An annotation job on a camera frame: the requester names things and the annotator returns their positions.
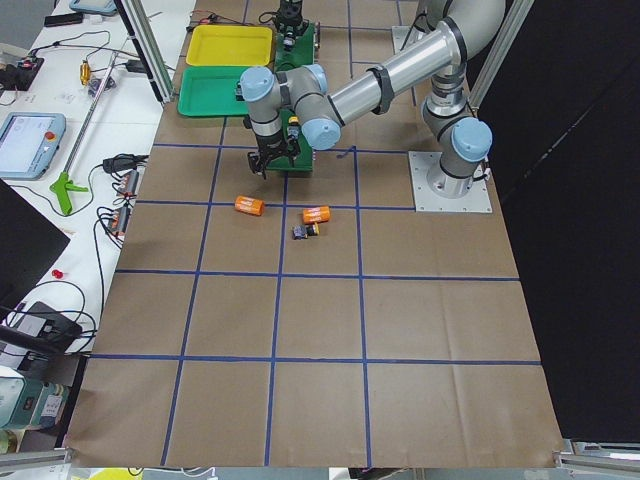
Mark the teach pendant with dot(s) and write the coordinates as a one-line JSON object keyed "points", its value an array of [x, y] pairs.
{"points": [[29, 141]]}

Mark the aluminium frame post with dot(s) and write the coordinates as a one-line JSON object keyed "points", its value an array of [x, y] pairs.
{"points": [[140, 33]]}

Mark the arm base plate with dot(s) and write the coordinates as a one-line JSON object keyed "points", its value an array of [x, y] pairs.
{"points": [[436, 192]]}

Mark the orange cylinder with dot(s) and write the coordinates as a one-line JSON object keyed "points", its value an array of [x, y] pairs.
{"points": [[318, 214], [249, 205]]}

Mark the black power adapter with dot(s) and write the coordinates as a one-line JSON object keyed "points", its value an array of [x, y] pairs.
{"points": [[135, 66]]}

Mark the green handled reach tool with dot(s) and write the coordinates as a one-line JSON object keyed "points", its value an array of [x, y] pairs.
{"points": [[64, 185]]}

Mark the green push button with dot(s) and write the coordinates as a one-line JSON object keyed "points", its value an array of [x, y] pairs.
{"points": [[239, 96]]}

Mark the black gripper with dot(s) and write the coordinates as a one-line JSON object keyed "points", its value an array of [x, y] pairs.
{"points": [[266, 143], [289, 12]]}

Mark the yellow plastic tray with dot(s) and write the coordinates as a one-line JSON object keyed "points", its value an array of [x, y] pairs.
{"points": [[230, 45]]}

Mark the yellow push button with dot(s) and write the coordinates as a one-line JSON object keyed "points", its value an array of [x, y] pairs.
{"points": [[300, 232], [293, 128]]}

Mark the green plastic tray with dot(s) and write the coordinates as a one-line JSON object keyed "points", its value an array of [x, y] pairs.
{"points": [[210, 91]]}

